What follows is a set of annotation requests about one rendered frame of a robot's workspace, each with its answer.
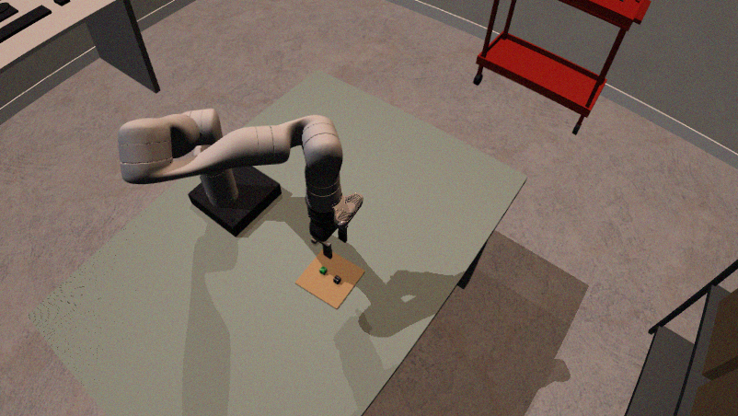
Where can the orange square mat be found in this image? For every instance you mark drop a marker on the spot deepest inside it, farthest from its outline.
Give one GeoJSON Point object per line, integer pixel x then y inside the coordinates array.
{"type": "Point", "coordinates": [322, 286]}

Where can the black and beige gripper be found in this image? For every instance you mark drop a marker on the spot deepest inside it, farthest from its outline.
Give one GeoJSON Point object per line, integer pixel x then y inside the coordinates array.
{"type": "Point", "coordinates": [330, 213]}

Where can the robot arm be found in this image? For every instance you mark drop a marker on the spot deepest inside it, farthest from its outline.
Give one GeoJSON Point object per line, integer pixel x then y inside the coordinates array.
{"type": "Point", "coordinates": [146, 155]}

